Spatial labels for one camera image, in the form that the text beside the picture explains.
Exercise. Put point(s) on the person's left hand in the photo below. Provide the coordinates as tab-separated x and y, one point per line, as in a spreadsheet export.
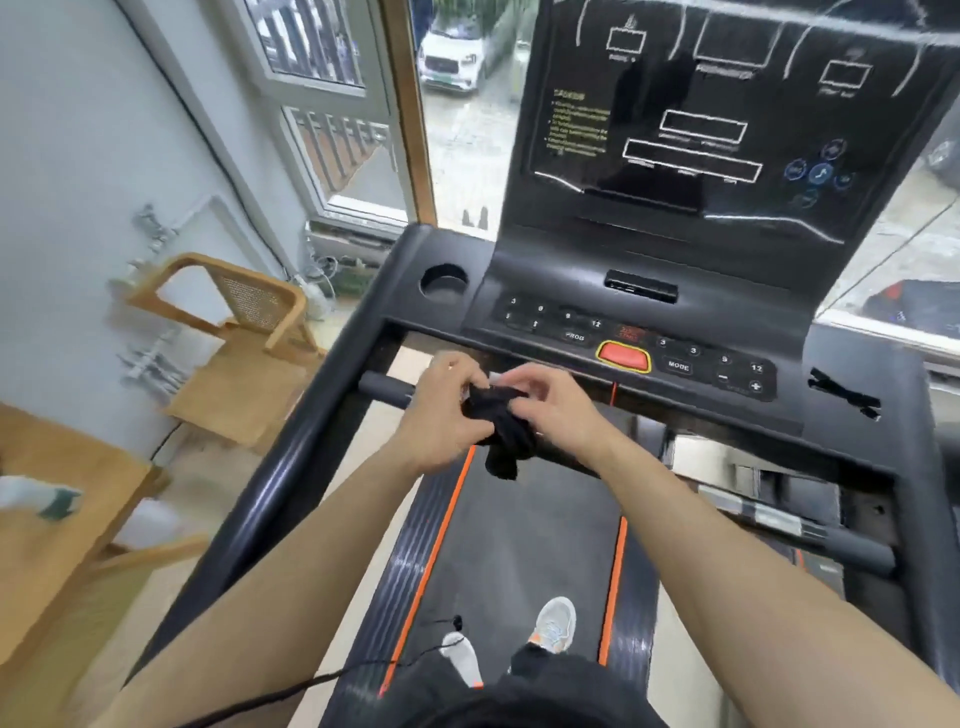
435	427

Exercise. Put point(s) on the person's right hand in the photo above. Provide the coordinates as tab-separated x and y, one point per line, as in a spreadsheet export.
566	424

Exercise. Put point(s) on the person's right fingers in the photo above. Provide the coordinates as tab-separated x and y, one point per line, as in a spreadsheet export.
541	382

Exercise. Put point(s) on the person's left fingers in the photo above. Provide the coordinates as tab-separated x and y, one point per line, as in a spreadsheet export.
461	371

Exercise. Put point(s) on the black cloth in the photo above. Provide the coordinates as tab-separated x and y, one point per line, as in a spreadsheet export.
506	442

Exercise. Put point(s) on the person's right forearm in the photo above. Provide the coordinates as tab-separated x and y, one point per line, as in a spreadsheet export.
750	600

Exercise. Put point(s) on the person's left forearm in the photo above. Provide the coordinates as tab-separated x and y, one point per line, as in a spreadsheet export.
300	585

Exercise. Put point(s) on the red safety key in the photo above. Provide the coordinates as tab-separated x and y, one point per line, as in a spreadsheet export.
623	356

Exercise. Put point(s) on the black treadmill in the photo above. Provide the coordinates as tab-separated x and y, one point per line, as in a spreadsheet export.
525	540

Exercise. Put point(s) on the wooden rattan chair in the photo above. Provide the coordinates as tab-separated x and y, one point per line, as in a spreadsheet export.
240	375

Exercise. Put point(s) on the person's right grey shoe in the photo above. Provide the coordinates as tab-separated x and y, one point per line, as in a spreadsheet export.
553	624

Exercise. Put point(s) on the person's left white shoe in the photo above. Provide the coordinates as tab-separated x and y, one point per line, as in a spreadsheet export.
463	660

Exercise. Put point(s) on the person's black trousers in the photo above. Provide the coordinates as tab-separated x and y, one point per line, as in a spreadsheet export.
525	694

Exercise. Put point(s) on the white car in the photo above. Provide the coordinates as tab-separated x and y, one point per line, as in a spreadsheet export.
454	56

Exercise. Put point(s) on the black bag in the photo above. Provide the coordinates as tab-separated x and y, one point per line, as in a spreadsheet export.
919	307

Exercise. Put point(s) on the wooden table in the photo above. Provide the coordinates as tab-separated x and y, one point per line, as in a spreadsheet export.
67	525

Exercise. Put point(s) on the white green spray bottle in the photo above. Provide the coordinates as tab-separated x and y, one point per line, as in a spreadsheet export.
41	499

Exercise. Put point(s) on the wooden door frame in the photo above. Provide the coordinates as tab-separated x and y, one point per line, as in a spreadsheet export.
409	112

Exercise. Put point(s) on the white window frame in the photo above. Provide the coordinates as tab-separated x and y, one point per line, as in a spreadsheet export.
337	97

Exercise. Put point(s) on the grey metal wall bracket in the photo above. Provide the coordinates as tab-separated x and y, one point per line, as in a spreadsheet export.
154	229
150	364

